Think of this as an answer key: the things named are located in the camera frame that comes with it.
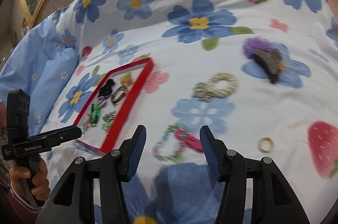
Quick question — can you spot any gold ring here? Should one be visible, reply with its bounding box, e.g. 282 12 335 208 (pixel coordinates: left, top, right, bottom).
257 136 276 154

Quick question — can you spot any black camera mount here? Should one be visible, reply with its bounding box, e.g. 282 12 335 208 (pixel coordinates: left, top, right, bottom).
7 89 30 144

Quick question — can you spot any pink hair clip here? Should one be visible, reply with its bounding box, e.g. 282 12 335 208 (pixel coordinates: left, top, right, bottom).
175 129 203 152

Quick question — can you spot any pearl bracelet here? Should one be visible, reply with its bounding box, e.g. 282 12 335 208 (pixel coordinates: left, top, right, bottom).
192 71 239 103

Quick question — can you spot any red-rimmed white tray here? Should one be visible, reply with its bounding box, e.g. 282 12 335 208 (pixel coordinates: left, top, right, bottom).
74 58 154 154

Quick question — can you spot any silver chain bracelet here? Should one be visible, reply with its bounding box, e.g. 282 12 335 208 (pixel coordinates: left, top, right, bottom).
102 110 117 123

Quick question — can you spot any yellow hair claw clip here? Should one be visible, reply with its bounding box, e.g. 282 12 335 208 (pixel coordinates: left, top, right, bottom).
120 71 134 87

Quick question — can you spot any green braided hair tie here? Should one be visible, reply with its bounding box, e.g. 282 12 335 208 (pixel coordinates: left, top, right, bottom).
88 102 103 126

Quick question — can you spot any crystal bead bracelet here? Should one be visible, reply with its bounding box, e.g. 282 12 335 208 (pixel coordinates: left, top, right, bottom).
152 123 189 163

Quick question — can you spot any blue pillow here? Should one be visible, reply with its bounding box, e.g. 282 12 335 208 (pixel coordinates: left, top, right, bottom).
1 18 79 135

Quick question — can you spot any purple hair tie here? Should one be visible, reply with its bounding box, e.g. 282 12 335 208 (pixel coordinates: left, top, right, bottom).
96 96 109 110

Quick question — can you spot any purple flower hair clip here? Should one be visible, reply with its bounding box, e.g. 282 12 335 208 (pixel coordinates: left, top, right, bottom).
242 37 282 84

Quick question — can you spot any brown strap wristwatch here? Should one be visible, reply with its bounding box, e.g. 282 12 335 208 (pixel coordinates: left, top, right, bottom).
110 85 129 106

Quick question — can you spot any left hand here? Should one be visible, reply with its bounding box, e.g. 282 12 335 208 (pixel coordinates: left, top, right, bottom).
9 159 50 201

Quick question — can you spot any colorful bead bracelet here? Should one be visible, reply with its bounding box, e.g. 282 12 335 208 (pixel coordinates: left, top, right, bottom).
80 120 92 134

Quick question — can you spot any black velvet scrunchie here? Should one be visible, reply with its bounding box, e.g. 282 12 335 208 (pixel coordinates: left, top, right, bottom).
98 79 115 98

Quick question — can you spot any floral white bed sheet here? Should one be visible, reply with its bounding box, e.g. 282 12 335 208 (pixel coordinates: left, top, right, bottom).
44 0 337 223

